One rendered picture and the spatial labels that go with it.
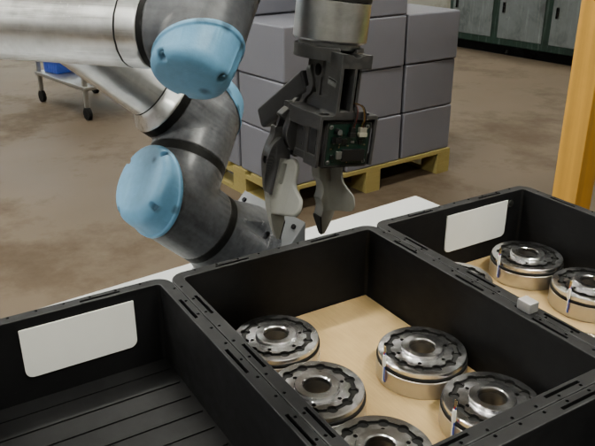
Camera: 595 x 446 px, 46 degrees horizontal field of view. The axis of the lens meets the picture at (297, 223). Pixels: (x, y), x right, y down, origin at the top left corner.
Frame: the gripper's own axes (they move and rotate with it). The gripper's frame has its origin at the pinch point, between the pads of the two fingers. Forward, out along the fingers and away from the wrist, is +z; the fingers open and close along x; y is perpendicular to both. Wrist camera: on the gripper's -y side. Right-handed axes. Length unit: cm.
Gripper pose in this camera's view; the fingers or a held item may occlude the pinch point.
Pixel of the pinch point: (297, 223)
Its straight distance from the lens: 79.4
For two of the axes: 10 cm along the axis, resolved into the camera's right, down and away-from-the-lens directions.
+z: -1.1, 9.4, 3.3
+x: 8.4, -0.9, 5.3
